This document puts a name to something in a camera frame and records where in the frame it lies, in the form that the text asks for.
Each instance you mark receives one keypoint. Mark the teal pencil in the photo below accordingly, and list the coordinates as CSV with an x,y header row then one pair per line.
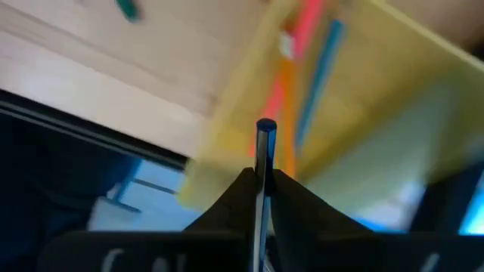
x,y
321,75

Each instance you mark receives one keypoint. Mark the orange pencil with pink eraser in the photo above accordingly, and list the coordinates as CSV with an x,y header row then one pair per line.
x,y
289,113

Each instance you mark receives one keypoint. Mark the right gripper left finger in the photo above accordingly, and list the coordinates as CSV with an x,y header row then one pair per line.
x,y
219,226

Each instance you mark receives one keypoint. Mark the dark blue pencil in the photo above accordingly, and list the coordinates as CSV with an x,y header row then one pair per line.
x,y
264,151

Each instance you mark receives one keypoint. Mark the teal crayon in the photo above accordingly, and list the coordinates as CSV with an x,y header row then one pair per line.
x,y
128,9

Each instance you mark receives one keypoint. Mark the black table frame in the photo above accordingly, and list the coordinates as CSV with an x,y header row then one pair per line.
x,y
75,128

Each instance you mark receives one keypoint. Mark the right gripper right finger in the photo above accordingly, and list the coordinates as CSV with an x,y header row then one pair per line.
x,y
310,226

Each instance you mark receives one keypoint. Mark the yellow plastic bin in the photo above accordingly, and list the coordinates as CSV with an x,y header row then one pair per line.
x,y
378,94

